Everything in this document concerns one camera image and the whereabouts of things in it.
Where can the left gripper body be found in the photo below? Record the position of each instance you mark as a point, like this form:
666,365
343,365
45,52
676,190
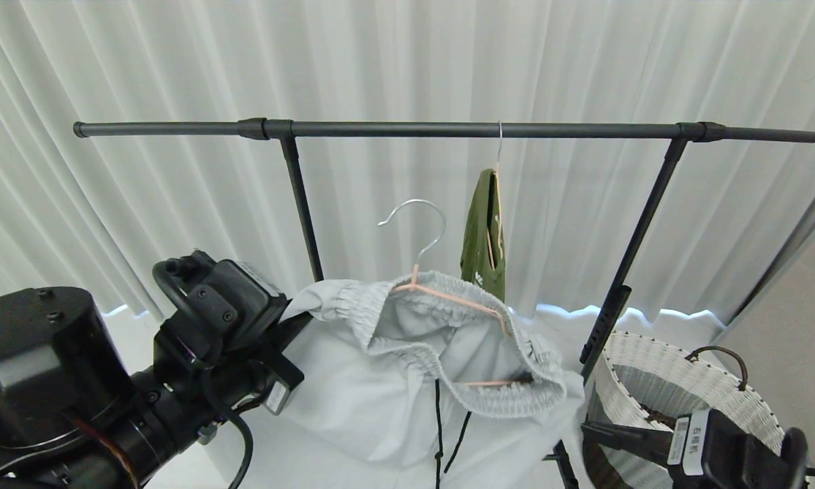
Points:
197,401

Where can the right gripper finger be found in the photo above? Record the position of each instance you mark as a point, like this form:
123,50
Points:
625,438

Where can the pale grey garment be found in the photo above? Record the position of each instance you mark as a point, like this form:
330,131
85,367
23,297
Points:
360,401

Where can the green long-sleeved shirt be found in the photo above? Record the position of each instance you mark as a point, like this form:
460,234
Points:
483,244

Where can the pink clothes hanger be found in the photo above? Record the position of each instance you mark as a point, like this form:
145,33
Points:
498,146
435,224

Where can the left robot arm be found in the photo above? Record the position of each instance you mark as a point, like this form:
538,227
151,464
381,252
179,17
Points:
47,387

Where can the white laundry basket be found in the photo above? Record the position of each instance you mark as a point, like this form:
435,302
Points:
652,380

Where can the black clothes rack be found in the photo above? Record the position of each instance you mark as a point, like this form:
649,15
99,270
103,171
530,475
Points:
584,130

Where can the white curtain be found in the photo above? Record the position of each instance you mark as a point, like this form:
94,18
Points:
380,61

